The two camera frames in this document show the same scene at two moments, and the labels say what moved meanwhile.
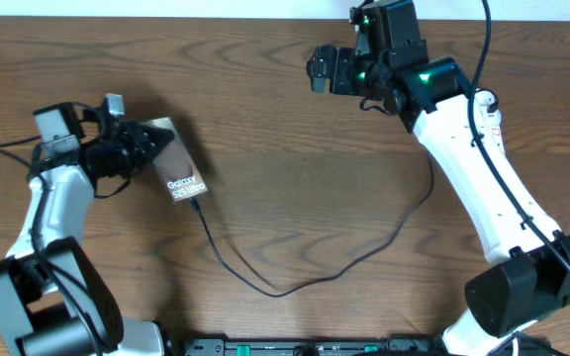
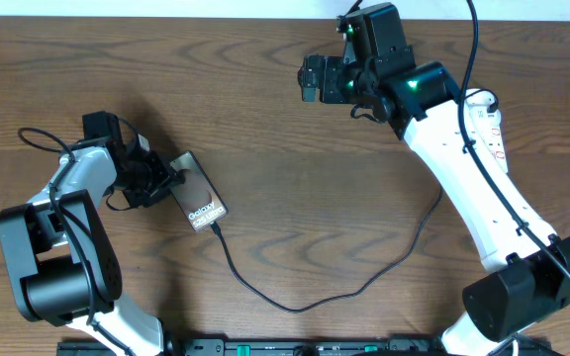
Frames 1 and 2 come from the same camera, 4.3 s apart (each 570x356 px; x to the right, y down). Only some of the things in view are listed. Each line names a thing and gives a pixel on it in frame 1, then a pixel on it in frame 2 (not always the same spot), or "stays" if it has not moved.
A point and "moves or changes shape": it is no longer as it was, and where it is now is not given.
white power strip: x=486 y=102 stays
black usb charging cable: x=264 y=289 → x=423 y=227
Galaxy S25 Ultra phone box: x=176 y=166 moves or changes shape
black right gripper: x=343 y=59 → x=332 y=69
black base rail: x=305 y=347 stays
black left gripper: x=135 y=133 → x=162 y=179
